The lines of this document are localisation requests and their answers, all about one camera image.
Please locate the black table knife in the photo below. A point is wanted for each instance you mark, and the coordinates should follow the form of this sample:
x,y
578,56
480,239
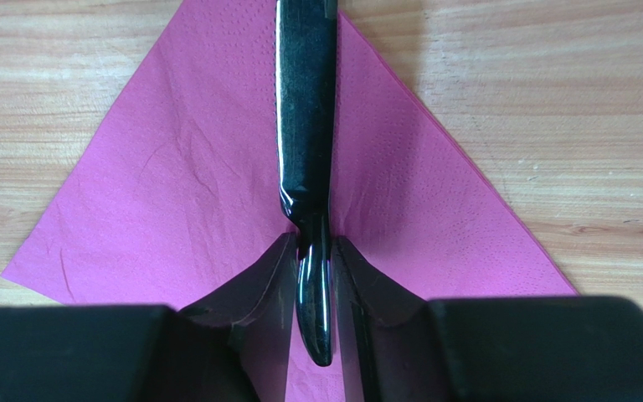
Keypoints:
x,y
305,102

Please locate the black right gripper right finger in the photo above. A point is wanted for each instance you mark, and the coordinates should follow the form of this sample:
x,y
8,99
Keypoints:
x,y
396,346

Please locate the magenta paper napkin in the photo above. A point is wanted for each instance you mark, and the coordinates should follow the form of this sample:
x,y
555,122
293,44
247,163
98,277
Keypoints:
x,y
177,191

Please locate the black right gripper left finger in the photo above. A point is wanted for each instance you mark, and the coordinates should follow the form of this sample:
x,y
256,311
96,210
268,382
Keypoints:
x,y
231,345

